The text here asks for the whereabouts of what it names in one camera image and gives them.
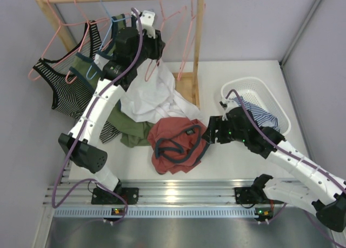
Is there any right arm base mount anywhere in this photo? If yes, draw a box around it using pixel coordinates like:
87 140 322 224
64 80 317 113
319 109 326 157
234 174 273 209

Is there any blue striped garment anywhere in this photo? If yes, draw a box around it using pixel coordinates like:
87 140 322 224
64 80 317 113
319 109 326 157
240 96 280 132

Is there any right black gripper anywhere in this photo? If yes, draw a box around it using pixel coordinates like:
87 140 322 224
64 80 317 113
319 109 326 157
202 115 248 144

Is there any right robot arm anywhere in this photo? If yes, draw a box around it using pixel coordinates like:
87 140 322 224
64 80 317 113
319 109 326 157
202 107 345 232

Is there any aluminium mounting rail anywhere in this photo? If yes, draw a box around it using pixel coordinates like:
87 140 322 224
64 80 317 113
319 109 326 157
43 179 254 206

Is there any purple cable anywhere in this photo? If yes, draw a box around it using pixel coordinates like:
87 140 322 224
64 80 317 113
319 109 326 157
51 7 144 227
225 89 346 248

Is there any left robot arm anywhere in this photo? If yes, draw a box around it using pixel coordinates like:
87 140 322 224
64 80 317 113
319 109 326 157
58 27 165 203

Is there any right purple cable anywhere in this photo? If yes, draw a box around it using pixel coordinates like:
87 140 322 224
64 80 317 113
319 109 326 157
225 89 346 248

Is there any green tank top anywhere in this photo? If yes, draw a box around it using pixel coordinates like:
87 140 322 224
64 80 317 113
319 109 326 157
69 14 160 149

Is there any black white striped tank top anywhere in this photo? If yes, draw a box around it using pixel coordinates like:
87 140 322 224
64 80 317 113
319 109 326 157
32 20 121 144

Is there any wooden clothes rack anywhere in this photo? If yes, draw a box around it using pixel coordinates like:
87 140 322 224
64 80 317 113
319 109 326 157
35 0 205 106

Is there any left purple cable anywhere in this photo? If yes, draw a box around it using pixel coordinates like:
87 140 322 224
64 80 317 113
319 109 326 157
51 7 144 227

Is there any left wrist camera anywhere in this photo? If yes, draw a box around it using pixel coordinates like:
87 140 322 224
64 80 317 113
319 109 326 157
140 10 156 38

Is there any white plastic laundry basket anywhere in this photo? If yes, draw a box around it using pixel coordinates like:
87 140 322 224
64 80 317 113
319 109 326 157
221 77 291 136

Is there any red tank top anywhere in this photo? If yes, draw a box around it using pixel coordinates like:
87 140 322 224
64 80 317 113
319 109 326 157
147 117 209 175

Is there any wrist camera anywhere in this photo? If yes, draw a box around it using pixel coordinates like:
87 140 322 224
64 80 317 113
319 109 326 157
219 98 238 116
140 10 156 38

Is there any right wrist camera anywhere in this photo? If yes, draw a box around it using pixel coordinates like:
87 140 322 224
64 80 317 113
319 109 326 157
219 98 238 116

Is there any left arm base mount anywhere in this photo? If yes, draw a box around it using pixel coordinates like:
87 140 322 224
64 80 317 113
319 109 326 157
91 187 139 205

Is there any slotted cable duct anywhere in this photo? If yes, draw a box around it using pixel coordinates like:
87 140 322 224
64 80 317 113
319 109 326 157
54 207 272 219

